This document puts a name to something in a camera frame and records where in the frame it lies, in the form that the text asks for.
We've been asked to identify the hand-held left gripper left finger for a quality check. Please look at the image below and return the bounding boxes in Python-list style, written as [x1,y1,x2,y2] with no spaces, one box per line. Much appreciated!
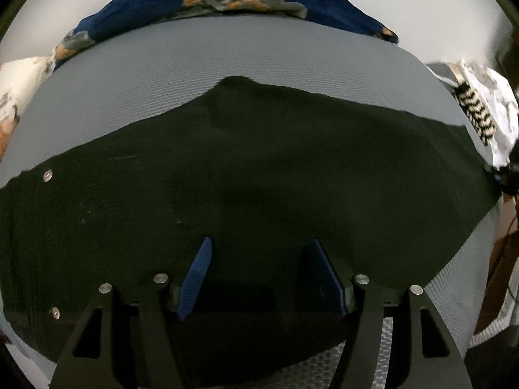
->
[49,237,213,389]

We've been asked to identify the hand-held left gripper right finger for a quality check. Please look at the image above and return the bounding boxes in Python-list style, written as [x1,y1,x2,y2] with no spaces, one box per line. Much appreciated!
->
[302,238,475,389]

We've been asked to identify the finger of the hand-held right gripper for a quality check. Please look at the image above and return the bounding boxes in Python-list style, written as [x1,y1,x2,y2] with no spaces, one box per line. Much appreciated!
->
[487,158,519,195]

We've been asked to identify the black pants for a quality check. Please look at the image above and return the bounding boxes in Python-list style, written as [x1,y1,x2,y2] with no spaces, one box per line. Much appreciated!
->
[0,75,501,387]

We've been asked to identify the black and white striped knit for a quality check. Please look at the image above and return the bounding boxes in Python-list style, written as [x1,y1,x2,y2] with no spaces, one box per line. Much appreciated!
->
[452,83,499,147]

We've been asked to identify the white printed cloth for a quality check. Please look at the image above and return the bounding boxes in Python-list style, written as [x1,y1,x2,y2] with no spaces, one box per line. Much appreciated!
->
[462,61,519,171]

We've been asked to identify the brown wooden furniture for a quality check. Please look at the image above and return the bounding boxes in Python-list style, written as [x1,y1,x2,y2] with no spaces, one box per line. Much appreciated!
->
[472,192,519,335]

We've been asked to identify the grey cloth with white trim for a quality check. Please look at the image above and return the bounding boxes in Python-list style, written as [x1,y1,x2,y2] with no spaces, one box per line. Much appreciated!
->
[424,62,461,90]

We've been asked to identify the grey mesh mat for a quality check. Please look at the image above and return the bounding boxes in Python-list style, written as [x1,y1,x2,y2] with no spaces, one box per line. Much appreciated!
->
[0,14,503,389]

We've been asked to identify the blue floral blanket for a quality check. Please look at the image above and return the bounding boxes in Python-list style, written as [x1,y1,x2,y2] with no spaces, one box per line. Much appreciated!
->
[53,0,400,69]

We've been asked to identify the white floral cloth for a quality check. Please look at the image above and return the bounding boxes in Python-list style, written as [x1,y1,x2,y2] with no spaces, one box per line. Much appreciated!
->
[0,54,57,159]

